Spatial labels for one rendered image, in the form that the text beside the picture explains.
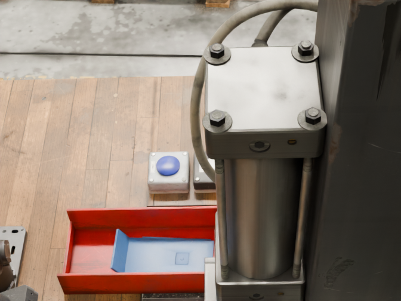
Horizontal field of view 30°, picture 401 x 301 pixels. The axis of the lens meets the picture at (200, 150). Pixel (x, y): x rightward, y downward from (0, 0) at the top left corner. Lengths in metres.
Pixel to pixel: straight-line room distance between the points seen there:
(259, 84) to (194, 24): 2.30
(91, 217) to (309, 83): 0.69
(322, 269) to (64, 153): 0.75
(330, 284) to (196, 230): 0.54
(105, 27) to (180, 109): 1.56
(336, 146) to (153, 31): 2.35
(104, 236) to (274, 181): 0.65
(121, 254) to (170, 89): 0.37
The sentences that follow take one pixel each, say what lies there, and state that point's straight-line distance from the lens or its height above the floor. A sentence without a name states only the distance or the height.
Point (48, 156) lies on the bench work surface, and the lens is 1.35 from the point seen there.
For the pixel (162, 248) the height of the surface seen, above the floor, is 0.91.
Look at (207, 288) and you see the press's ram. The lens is 0.85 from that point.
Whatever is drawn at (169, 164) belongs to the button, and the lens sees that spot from 1.25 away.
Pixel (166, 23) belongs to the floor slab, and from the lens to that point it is 2.89.
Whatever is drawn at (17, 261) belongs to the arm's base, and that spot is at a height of 0.91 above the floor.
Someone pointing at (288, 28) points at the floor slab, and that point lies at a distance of 2.85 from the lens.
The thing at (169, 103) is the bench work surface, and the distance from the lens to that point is 1.39.
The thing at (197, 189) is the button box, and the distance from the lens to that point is 1.25.
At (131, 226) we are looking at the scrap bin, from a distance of 1.22.
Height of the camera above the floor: 1.93
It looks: 52 degrees down
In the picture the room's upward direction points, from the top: 5 degrees counter-clockwise
